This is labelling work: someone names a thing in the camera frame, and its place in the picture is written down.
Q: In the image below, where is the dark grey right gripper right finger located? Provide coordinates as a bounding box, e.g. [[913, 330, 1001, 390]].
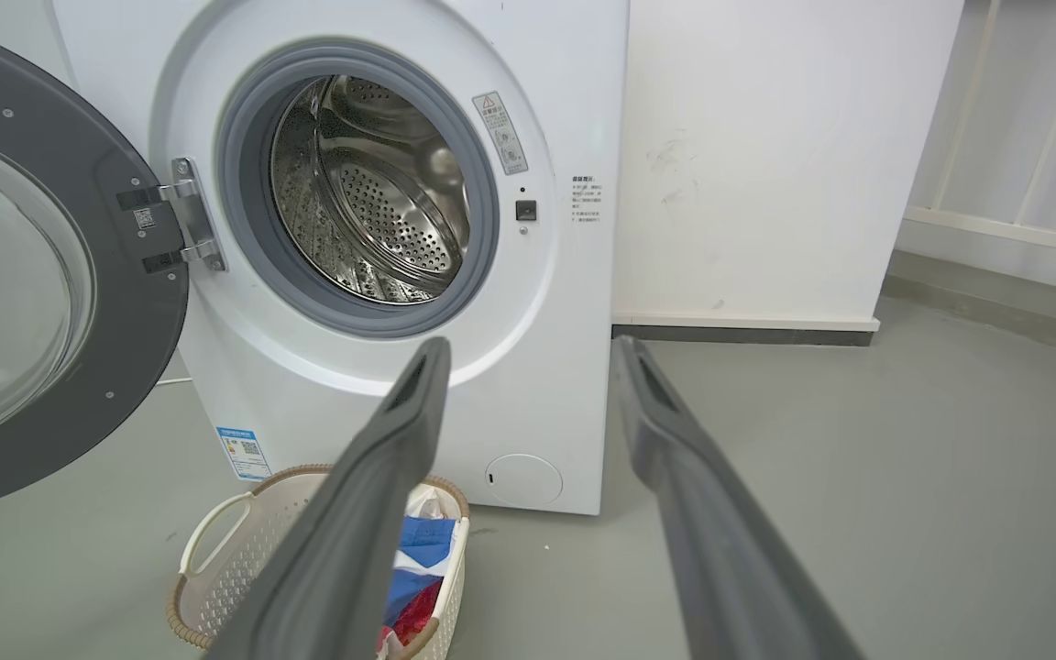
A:
[[610, 335, 866, 660]]

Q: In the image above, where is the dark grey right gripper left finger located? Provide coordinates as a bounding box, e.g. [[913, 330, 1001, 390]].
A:
[[203, 336, 452, 660]]

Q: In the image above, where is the round black glass washer door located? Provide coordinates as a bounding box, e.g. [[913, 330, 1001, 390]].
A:
[[0, 20, 191, 516]]

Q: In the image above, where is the white front-load washing machine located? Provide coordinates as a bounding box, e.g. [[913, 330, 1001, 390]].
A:
[[51, 0, 632, 516]]

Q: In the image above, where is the metal door hinge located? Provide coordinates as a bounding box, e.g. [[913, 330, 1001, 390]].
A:
[[117, 158, 227, 274]]

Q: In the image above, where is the blue white striped garment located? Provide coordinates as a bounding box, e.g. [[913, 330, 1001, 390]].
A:
[[384, 515, 457, 626]]

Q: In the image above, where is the cream plastic laundry basket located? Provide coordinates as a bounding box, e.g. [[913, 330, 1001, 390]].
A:
[[167, 464, 471, 660]]

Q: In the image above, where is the blue energy label sticker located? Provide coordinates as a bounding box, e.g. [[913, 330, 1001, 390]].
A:
[[216, 425, 273, 483]]

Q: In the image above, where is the round white filter cover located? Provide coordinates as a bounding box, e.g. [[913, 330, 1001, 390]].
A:
[[484, 453, 565, 506]]

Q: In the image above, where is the stainless steel washer drum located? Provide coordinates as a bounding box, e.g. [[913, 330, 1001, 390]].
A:
[[269, 75, 472, 305]]

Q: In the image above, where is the small text sticker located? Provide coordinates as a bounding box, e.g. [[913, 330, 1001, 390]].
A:
[[570, 174, 604, 227]]

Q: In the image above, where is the white metal railing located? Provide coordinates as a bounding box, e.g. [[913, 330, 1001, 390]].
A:
[[895, 0, 1056, 262]]

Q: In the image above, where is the grey warning sticker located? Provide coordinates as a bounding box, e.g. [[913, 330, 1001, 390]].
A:
[[473, 91, 530, 176]]

